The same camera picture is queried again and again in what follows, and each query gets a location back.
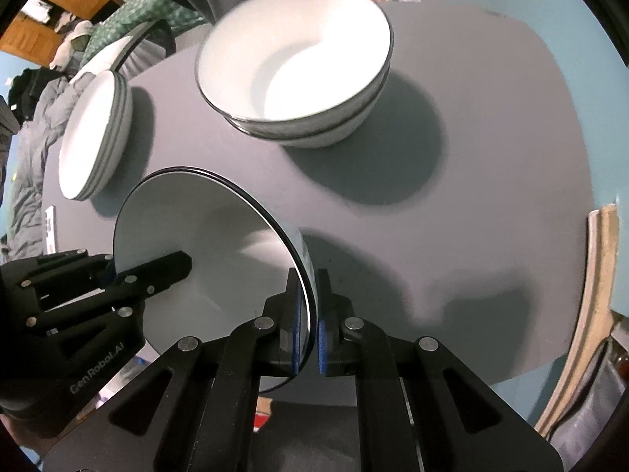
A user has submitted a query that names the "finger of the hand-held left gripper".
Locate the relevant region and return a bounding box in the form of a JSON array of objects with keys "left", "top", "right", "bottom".
[
  {"left": 28, "top": 251, "right": 193, "bottom": 336},
  {"left": 0, "top": 250, "right": 116, "bottom": 308}
]

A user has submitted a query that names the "white plate with dark rim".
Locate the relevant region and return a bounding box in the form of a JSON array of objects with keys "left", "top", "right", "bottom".
[{"left": 74, "top": 79, "right": 134, "bottom": 202}]

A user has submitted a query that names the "medium white plate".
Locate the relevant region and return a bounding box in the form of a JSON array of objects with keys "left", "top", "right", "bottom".
[{"left": 112, "top": 167, "right": 315, "bottom": 394}]

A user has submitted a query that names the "grey quilted duvet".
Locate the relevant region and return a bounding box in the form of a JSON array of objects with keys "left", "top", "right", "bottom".
[{"left": 0, "top": 76, "right": 92, "bottom": 261}]

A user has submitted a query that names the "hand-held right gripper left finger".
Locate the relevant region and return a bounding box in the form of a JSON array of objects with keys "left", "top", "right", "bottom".
[{"left": 46, "top": 268, "right": 302, "bottom": 472}]

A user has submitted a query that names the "large white plate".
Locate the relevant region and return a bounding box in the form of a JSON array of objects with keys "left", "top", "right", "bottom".
[{"left": 58, "top": 69, "right": 126, "bottom": 201}]

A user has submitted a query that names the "light blue smartphone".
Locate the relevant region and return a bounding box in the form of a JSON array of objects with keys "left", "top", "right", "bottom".
[{"left": 43, "top": 208, "right": 61, "bottom": 254}]

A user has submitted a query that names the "beige clothes pile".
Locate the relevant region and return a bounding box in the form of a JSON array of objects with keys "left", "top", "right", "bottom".
[{"left": 49, "top": 20, "right": 96, "bottom": 70}]

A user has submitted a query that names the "green checkered tablecloth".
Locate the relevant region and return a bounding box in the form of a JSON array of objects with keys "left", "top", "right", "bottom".
[{"left": 83, "top": 0, "right": 207, "bottom": 67}]

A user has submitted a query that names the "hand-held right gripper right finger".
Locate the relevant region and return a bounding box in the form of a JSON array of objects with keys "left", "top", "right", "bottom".
[{"left": 317, "top": 269, "right": 563, "bottom": 472}]

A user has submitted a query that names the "white bowl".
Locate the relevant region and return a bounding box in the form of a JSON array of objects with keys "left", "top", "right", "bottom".
[
  {"left": 223, "top": 66, "right": 391, "bottom": 151},
  {"left": 195, "top": 0, "right": 395, "bottom": 126}
]

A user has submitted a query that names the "black clothes pile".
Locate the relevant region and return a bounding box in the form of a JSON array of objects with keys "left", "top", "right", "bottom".
[{"left": 7, "top": 69, "right": 64, "bottom": 119}]

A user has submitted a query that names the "grey fabric bag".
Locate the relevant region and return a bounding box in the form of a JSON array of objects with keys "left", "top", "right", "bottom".
[{"left": 555, "top": 324, "right": 629, "bottom": 453}]

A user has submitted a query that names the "light wooden board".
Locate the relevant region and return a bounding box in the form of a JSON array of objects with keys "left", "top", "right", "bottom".
[{"left": 533, "top": 204, "right": 622, "bottom": 436}]

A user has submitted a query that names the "black mesh office chair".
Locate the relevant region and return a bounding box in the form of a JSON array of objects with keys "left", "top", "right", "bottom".
[{"left": 110, "top": 0, "right": 207, "bottom": 72}]

